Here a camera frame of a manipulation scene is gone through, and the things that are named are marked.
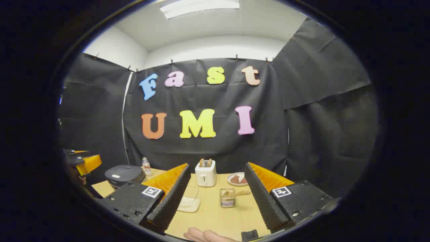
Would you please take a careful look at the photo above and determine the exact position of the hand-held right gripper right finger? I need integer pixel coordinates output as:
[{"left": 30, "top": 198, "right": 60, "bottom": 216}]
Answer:
[{"left": 244, "top": 162, "right": 335, "bottom": 233}]

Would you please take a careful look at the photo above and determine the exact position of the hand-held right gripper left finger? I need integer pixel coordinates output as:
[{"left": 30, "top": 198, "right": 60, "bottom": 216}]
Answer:
[{"left": 96, "top": 163, "right": 191, "bottom": 234}]

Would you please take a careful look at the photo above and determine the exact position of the white toaster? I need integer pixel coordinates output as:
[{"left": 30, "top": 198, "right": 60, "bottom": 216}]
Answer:
[{"left": 195, "top": 161, "right": 217, "bottom": 187}]

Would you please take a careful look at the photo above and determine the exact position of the ceiling light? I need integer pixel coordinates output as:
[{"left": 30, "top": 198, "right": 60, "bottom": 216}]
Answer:
[{"left": 160, "top": 0, "right": 240, "bottom": 19}]

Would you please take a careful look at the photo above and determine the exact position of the white round plate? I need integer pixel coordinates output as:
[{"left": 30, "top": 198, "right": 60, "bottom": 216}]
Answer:
[{"left": 227, "top": 172, "right": 249, "bottom": 186}]

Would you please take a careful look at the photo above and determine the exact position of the clear rice container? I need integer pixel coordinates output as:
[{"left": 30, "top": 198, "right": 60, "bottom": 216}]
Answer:
[{"left": 177, "top": 186, "right": 201, "bottom": 213}]

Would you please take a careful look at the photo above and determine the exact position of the wooden spoon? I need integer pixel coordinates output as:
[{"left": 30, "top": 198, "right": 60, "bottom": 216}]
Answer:
[{"left": 222, "top": 190, "right": 251, "bottom": 199}]

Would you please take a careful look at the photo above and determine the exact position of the metal wire chopstick holder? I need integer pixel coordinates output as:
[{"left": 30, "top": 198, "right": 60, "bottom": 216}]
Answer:
[{"left": 220, "top": 188, "right": 236, "bottom": 208}]

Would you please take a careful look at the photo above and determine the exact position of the black silver rice cooker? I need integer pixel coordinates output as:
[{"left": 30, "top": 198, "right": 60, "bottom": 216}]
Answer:
[{"left": 104, "top": 165, "right": 146, "bottom": 189}]

